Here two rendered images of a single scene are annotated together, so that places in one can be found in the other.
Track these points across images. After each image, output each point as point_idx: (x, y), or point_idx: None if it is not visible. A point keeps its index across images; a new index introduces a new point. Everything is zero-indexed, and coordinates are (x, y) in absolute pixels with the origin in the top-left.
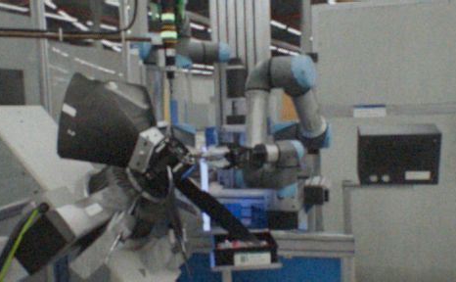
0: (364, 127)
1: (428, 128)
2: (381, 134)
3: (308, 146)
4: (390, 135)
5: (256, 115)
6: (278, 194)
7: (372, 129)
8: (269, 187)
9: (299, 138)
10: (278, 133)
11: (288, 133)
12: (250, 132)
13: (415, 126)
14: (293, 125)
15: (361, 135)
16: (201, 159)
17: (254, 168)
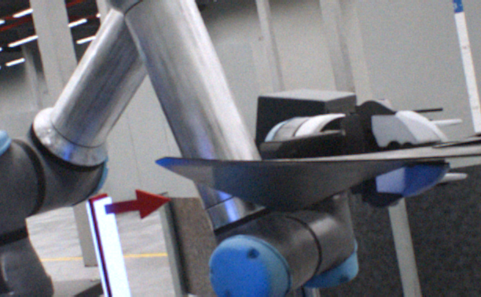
0: (280, 95)
1: (327, 91)
2: (333, 98)
3: (61, 201)
4: (339, 100)
5: (213, 47)
6: (344, 276)
7: (299, 96)
8: (326, 265)
9: (48, 179)
10: None
11: (15, 170)
12: (228, 105)
13: (309, 91)
14: (11, 146)
15: (325, 101)
16: (108, 257)
17: (287, 221)
